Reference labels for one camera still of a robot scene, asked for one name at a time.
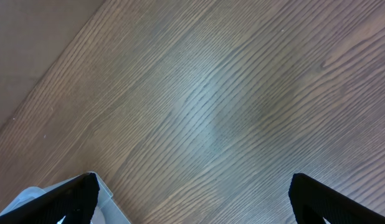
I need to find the clear plastic storage bin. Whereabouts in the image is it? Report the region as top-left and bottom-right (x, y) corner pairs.
(0, 171), (131, 224)

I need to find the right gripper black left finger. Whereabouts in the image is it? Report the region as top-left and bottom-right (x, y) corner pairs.
(0, 173), (100, 224)

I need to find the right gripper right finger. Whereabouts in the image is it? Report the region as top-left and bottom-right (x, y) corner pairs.
(288, 173), (385, 224)

